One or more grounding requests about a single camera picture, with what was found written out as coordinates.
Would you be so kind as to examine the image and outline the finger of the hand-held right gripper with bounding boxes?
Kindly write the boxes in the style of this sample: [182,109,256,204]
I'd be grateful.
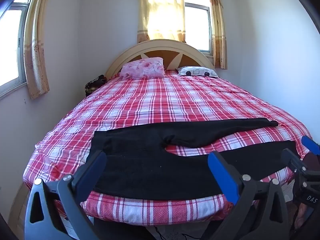
[301,135,320,156]
[280,149,308,178]

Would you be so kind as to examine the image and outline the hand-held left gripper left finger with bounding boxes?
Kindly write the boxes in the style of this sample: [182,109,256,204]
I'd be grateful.
[24,151,108,240]

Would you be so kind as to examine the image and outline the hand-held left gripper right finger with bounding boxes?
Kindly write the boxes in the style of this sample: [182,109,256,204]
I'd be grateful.
[200,151,292,240]

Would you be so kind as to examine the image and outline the black pants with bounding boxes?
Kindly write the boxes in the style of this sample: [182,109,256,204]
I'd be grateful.
[89,118,304,201]

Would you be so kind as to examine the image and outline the person's right hand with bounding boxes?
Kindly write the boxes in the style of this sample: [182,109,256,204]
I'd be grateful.
[294,202,314,235]

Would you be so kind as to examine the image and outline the person's dark maroon clothing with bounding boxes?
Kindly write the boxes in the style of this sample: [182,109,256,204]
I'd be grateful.
[303,152,320,171]

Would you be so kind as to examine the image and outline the dark bag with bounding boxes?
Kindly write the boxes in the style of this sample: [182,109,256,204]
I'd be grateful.
[85,75,108,97]

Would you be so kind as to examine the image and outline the bed with red plaid sheet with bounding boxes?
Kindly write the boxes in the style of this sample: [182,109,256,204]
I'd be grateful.
[23,70,313,227]

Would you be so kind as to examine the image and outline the white pillow with black print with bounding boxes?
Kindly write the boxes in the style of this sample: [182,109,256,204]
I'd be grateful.
[175,66,219,77]

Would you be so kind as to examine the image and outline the pink floral pillow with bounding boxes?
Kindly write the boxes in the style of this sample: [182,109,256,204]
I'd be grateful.
[119,57,165,78]

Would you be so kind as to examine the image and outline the wooden arched headboard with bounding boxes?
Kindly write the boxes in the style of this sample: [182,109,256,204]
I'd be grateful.
[105,39,218,80]

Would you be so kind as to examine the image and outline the long yellow curtain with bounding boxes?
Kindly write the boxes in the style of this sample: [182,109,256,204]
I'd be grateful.
[24,0,54,100]

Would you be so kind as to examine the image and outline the narrow yellow curtain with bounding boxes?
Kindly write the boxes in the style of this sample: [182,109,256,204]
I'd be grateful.
[205,0,228,70]

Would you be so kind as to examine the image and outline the window behind headboard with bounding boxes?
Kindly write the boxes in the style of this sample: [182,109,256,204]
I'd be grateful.
[182,0,214,57]

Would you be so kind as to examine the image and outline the sunlit yellow curtain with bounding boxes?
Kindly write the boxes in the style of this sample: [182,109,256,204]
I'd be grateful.
[137,0,187,43]

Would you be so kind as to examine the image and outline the wooden bed frame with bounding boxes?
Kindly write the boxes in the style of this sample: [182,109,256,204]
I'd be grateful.
[7,182,33,233]

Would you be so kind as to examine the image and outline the side wall window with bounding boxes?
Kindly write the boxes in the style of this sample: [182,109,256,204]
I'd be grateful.
[0,0,38,98]

